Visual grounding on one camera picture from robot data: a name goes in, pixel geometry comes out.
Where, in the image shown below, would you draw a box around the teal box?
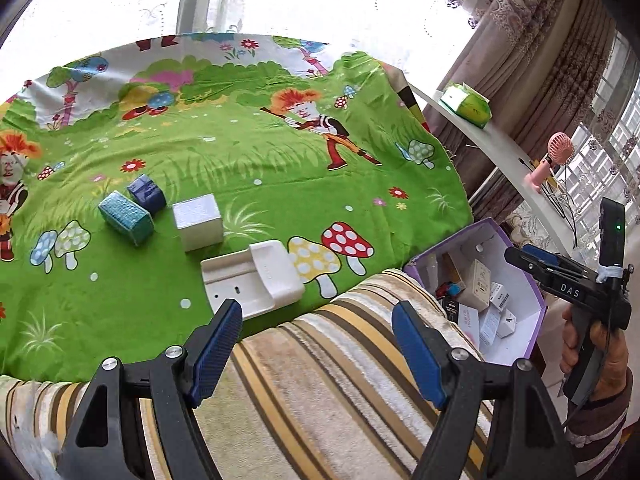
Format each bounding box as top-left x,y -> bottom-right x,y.
97,190 -> 155,247

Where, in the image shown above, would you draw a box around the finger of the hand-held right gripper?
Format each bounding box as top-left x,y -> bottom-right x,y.
522,243 -> 590,276
504,246 -> 585,284

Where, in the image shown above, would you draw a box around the green tissue pack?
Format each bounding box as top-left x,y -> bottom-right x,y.
439,81 -> 492,128

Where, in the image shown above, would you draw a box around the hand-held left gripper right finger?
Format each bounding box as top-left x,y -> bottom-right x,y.
391,301 -> 577,480

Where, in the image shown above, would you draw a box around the purple cardboard box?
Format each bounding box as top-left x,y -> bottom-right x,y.
404,217 -> 547,366

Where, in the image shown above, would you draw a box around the white plastic tray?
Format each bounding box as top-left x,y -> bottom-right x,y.
201,240 -> 306,319

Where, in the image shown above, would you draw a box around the person's right forearm striped sleeve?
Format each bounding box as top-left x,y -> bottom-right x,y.
565,382 -> 633,466

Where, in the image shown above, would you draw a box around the white curved shelf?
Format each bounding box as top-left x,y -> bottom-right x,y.
407,82 -> 608,266

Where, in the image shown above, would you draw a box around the striped towel cushion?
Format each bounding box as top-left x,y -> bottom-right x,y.
0,268 -> 501,480

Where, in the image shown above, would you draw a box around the window lattice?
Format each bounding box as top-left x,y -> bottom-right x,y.
550,30 -> 640,271

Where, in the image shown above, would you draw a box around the white lace sheer curtain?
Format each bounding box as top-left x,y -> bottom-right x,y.
0,0 -> 481,91

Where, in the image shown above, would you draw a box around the person's right hand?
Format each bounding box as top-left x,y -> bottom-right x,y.
560,305 -> 632,402

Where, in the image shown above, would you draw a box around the mauve patterned curtain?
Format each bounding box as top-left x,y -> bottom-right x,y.
415,0 -> 621,221

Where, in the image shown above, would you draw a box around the small white cube box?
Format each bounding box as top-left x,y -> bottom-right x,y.
172,193 -> 223,252

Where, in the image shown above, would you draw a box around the dark blue box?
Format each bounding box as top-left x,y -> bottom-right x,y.
126,174 -> 167,216

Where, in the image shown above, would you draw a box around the green cartoon printed blanket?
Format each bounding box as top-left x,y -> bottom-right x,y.
0,34 -> 475,383

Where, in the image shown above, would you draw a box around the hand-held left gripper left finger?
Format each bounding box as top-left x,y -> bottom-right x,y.
56,298 -> 244,480

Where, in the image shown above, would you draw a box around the pink handheld fan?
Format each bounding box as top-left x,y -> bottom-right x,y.
523,132 -> 572,193

